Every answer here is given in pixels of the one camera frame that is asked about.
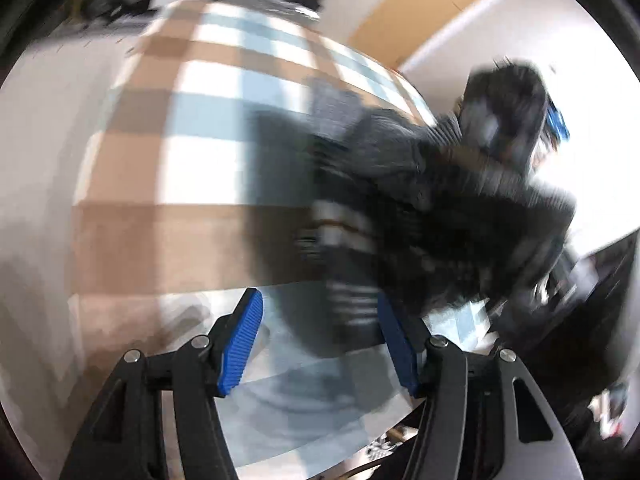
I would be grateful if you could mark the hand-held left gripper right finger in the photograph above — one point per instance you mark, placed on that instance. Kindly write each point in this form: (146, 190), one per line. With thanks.
(397, 345)

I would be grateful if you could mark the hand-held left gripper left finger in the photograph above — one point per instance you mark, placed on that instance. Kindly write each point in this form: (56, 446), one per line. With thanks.
(242, 345)

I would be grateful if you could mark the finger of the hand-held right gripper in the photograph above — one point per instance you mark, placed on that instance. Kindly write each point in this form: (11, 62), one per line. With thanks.
(557, 119)

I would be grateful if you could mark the plaid fleece jacket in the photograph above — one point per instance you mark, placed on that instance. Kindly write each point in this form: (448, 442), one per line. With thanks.
(450, 220)

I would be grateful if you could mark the pile of clothes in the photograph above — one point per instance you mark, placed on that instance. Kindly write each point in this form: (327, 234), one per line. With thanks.
(600, 310)

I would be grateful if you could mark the wooden door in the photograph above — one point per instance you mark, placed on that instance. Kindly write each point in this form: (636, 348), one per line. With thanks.
(425, 10)

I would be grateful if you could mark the white hard suitcase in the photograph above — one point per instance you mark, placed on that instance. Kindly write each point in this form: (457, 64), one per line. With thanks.
(360, 0)

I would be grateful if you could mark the checkered blanket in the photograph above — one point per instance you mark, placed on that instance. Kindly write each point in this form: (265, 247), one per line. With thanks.
(200, 160)

